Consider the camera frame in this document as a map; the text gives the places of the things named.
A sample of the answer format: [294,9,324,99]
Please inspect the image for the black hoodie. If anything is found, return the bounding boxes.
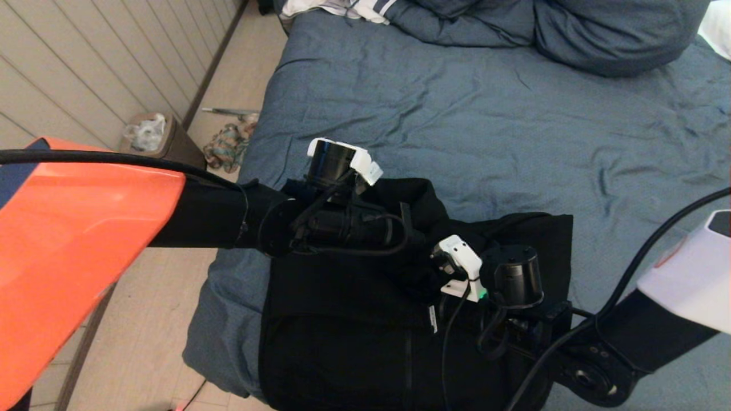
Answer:
[260,177,573,411]

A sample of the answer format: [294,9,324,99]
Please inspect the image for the multicoloured cloth bundle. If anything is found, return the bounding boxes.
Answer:
[204,123,255,174]

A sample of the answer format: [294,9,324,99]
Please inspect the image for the brown trash bin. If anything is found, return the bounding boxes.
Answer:
[118,112,206,171]

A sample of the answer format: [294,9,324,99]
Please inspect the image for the blue bed cover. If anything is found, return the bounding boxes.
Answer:
[183,11,731,411]

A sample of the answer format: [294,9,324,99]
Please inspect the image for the white striped garment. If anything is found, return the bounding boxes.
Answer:
[280,0,400,27]

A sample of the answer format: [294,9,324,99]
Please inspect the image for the clear plastic bin bag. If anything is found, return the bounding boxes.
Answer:
[123,114,167,154]

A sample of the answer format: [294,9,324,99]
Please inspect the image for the bunched blue duvet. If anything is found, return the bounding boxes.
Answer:
[385,0,712,79]

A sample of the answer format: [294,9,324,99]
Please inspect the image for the white pillow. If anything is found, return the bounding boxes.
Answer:
[698,0,731,62]

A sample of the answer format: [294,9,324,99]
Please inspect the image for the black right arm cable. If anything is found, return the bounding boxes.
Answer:
[440,187,731,411]

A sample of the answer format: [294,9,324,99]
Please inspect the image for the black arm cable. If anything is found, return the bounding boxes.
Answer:
[0,148,413,259]
[440,187,731,411]

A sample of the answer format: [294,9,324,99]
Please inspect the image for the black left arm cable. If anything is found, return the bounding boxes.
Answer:
[0,148,413,259]

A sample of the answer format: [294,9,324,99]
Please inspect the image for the floor cable with red light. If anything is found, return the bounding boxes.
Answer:
[171,378,207,411]

